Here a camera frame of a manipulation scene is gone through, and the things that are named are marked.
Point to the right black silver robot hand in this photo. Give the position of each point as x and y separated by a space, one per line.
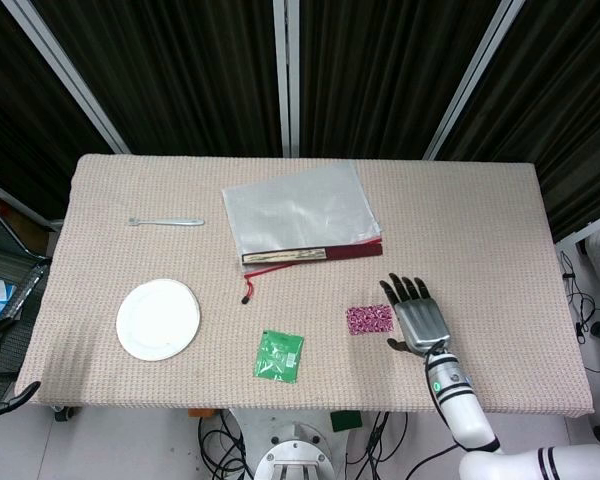
422 322

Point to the orange block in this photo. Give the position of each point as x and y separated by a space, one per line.
200 413

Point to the green block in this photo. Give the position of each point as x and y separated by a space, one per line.
346 421

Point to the dark red folded fan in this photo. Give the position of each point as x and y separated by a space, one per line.
352 252

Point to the grey toothbrush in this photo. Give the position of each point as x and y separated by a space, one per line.
175 221

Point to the beige waffle tablecloth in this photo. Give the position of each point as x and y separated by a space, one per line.
480 225

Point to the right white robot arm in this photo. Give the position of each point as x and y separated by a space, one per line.
460 405

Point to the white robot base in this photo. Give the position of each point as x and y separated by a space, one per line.
300 450

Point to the grey mesh zipper pouch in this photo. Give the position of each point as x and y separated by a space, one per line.
300 210

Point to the white paper plate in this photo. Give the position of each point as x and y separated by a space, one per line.
158 319

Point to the green foil sachet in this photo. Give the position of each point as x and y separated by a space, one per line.
278 356

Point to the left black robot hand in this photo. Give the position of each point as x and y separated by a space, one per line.
15 400

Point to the dark curtain panel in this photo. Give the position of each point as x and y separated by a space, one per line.
570 100
380 75
180 75
20 100

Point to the red patterned packet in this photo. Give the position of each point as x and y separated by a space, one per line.
370 319

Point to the white frame post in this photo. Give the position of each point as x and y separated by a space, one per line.
107 131
471 80
280 75

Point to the white frame bar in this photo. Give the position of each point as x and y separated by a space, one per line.
587 227
20 202

